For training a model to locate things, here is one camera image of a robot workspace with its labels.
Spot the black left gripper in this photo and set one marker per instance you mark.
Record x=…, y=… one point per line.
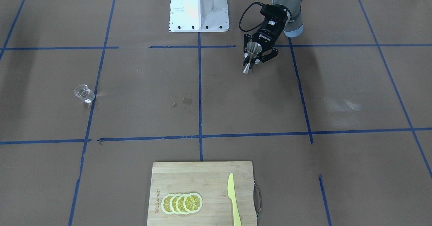
x=267, y=33

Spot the steel jigger measuring cup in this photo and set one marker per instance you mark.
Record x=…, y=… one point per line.
x=253, y=50

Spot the clear glass beaker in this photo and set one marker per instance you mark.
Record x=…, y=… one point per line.
x=84, y=93

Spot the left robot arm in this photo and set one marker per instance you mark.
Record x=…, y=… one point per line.
x=336, y=25

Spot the bamboo cutting board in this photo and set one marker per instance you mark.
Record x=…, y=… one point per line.
x=209, y=179

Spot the yellow plastic knife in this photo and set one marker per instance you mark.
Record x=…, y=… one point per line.
x=232, y=195

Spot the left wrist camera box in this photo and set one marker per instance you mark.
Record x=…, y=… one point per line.
x=276, y=13

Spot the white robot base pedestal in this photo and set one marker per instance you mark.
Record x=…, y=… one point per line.
x=199, y=16

